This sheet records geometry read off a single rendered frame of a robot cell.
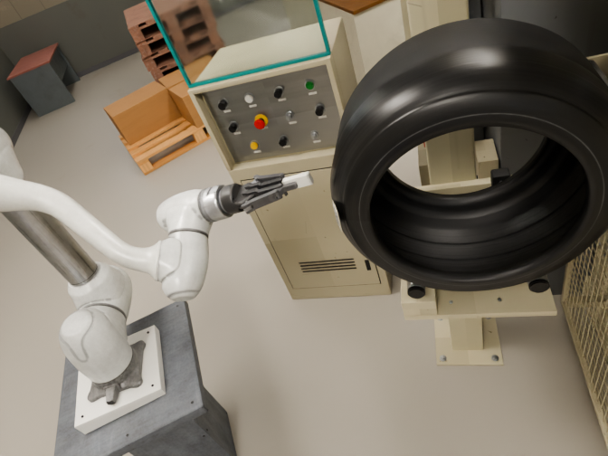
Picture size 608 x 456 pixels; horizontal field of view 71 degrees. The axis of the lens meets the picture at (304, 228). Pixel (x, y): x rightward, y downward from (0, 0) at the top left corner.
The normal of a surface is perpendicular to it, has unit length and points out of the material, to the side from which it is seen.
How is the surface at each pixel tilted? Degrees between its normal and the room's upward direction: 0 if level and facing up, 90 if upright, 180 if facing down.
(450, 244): 11
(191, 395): 0
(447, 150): 90
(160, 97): 90
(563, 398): 0
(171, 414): 0
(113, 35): 90
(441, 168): 90
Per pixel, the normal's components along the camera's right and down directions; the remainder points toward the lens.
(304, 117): -0.16, 0.69
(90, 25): 0.33, 0.55
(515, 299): -0.29, -0.72
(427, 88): -0.46, -0.04
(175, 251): 0.13, -0.42
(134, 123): 0.54, 0.43
